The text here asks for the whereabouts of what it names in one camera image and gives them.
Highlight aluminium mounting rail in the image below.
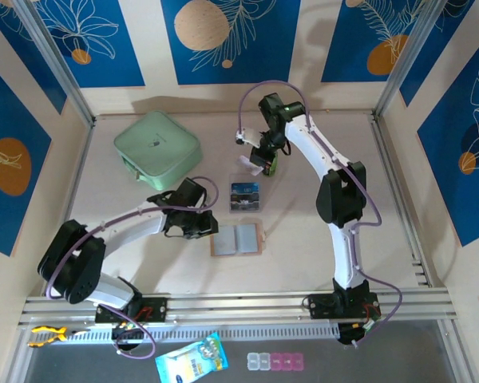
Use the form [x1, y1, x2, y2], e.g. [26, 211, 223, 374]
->
[22, 289, 458, 325]

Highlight white chip card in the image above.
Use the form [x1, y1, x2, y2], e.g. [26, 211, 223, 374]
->
[237, 156, 263, 177]

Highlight aluminium side rail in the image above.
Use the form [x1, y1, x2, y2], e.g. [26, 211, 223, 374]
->
[19, 119, 96, 316]
[370, 113, 452, 292]

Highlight tan leather card holder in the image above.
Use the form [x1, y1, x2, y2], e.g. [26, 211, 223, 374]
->
[209, 223, 269, 259]

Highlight blue VIP card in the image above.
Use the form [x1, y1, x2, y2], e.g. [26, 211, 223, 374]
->
[231, 182, 260, 202]

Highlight clear acrylic card box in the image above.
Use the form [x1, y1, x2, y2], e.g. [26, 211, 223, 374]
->
[227, 172, 265, 215]

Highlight blue snack packet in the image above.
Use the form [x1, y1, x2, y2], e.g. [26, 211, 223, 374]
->
[154, 331, 229, 383]

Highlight yellow handled pliers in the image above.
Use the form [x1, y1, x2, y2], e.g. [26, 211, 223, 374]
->
[27, 325, 91, 348]

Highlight aluminium frame post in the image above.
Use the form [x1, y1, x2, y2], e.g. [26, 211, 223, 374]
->
[373, 0, 454, 116]
[14, 0, 97, 125]

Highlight purple cable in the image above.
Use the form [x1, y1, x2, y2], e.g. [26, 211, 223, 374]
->
[237, 79, 403, 348]
[43, 175, 221, 361]

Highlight mint green zip pouch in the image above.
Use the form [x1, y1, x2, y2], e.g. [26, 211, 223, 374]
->
[113, 110, 204, 192]

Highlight grey slotted cable duct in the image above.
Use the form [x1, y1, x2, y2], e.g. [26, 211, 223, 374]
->
[19, 323, 340, 341]

